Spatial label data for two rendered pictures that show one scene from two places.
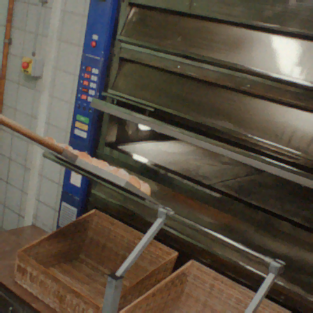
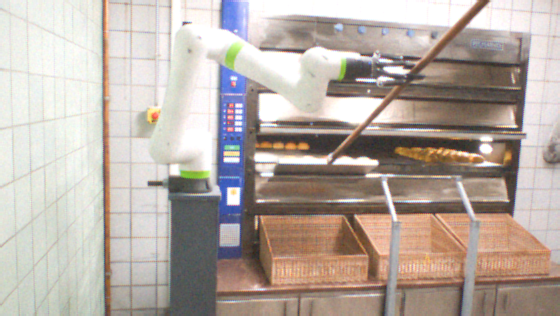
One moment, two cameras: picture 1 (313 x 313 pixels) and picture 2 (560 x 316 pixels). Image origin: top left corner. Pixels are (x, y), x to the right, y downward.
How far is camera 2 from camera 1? 2.48 m
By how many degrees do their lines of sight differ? 48
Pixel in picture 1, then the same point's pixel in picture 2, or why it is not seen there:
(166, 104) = (312, 116)
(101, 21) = not seen: hidden behind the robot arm
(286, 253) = (409, 183)
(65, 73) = (196, 114)
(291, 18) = (387, 47)
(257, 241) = (391, 184)
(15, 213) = (150, 262)
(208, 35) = not seen: hidden behind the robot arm
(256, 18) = (364, 49)
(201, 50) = not seen: hidden behind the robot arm
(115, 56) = (253, 91)
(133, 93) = (280, 115)
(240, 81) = (363, 89)
